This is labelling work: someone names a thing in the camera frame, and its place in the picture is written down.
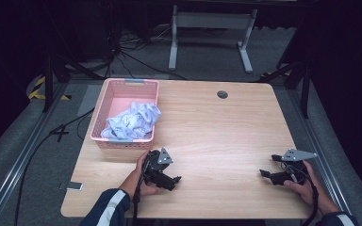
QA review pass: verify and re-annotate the pink plastic basket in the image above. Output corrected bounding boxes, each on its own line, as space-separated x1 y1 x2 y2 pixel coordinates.
90 78 160 150

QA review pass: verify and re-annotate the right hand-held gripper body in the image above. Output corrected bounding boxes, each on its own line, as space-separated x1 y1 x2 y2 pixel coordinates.
280 148 318 186

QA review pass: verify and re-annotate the right arm blue sleeve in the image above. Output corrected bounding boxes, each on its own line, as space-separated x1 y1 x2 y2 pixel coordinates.
286 88 354 217

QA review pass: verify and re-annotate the yellow black floor tape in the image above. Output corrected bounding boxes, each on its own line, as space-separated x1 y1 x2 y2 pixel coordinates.
27 75 73 102

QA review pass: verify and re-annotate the bundle of black cables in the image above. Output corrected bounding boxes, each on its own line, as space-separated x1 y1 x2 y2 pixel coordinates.
105 18 189 81

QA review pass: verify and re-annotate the light purple towel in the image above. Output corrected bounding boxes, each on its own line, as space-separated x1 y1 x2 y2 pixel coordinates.
100 102 162 141

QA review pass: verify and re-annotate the metal floor rail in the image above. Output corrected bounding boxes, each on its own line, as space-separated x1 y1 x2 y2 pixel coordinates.
0 82 71 226

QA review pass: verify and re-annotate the black tripod stand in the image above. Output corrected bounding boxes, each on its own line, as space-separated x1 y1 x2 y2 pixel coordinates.
258 59 313 120
41 54 106 113

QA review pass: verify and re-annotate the hand-held gripper cable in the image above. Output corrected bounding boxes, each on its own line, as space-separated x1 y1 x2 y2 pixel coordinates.
131 158 149 226
301 170 321 226

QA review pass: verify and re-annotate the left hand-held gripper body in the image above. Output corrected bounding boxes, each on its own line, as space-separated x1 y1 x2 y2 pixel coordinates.
142 147 175 186

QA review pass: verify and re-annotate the person's left hand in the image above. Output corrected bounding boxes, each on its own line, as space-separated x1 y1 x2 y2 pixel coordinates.
131 150 168 198

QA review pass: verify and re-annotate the long black floor cable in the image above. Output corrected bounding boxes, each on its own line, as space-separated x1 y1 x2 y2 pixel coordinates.
13 107 96 226

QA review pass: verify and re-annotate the person's right hand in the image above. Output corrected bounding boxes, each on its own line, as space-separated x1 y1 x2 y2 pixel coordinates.
283 159 323 205

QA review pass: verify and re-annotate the right hand-held gripper cable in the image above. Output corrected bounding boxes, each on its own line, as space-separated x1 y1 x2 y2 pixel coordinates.
301 170 321 226

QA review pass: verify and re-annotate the left hand-held gripper cable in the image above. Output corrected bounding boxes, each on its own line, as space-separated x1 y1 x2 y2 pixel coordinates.
131 158 149 226

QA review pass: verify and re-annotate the grey metal stand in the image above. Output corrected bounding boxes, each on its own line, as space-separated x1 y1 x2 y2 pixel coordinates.
168 4 258 74

